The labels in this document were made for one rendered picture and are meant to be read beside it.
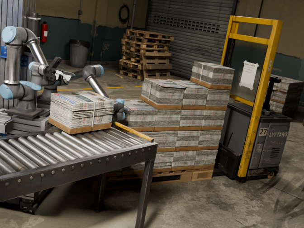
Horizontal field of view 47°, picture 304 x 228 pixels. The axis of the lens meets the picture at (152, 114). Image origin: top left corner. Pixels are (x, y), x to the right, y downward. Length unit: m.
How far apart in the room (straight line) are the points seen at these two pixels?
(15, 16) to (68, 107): 0.94
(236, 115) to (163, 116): 1.21
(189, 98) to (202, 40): 7.46
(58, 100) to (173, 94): 1.30
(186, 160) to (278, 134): 1.20
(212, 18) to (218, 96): 7.18
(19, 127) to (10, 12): 0.91
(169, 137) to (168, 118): 0.21
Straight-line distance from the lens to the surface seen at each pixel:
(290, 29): 9.76
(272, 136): 4.30
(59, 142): 2.38
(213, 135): 3.89
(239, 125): 4.31
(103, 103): 2.58
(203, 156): 3.92
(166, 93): 3.39
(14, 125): 2.96
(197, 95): 3.59
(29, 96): 2.87
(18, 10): 3.03
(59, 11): 10.50
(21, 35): 2.72
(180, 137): 3.65
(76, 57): 10.27
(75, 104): 2.43
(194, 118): 3.66
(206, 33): 10.87
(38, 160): 2.10
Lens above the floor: 1.66
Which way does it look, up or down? 15 degrees down
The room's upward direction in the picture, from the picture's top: 9 degrees clockwise
